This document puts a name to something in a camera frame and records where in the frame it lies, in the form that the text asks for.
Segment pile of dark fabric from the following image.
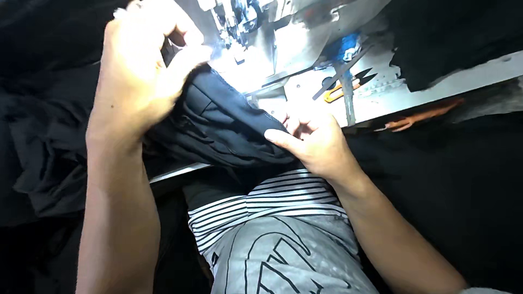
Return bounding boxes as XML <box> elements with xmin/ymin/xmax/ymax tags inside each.
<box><xmin>0</xmin><ymin>61</ymin><xmax>101</xmax><ymax>227</ymax></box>

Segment person's right hand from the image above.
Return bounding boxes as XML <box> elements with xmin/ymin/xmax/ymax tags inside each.
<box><xmin>264</xmin><ymin>104</ymin><xmax>369</xmax><ymax>197</ymax></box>

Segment dark flat metal strip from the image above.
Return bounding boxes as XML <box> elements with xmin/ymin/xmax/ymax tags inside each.
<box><xmin>312</xmin><ymin>45</ymin><xmax>373</xmax><ymax>101</ymax></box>

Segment orange-brown elongated object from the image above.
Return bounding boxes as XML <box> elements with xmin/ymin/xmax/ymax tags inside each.
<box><xmin>374</xmin><ymin>98</ymin><xmax>466</xmax><ymax>132</ymax></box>

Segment person's left forearm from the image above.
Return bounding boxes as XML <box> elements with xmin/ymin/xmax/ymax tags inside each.
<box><xmin>76</xmin><ymin>133</ymin><xmax>161</xmax><ymax>294</ymax></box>

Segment sewing machine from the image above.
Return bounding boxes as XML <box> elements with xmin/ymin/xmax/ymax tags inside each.
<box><xmin>196</xmin><ymin>0</ymin><xmax>391</xmax><ymax>96</ymax></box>

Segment black fabric piece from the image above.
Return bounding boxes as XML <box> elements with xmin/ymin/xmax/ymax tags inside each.
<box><xmin>388</xmin><ymin>0</ymin><xmax>523</xmax><ymax>92</ymax></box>

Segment person's left hand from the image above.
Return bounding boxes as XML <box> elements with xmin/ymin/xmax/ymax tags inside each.
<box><xmin>87</xmin><ymin>0</ymin><xmax>212</xmax><ymax>144</ymax></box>

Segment person's right forearm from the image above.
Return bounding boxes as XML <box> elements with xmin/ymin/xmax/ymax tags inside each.
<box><xmin>330</xmin><ymin>173</ymin><xmax>468</xmax><ymax>294</ymax></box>

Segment orange thread snips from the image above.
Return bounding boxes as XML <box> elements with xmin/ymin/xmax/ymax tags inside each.
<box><xmin>324</xmin><ymin>68</ymin><xmax>378</xmax><ymax>103</ymax></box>

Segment blue-handled metal tool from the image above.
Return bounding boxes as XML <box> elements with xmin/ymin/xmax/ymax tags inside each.
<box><xmin>333</xmin><ymin>33</ymin><xmax>361</xmax><ymax>126</ymax></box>

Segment dark blue garment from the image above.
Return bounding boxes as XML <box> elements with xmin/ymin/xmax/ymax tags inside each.
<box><xmin>143</xmin><ymin>62</ymin><xmax>304</xmax><ymax>169</ymax></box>

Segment person's body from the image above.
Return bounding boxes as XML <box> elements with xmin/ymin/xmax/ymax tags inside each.
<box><xmin>188</xmin><ymin>169</ymin><xmax>381</xmax><ymax>294</ymax></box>

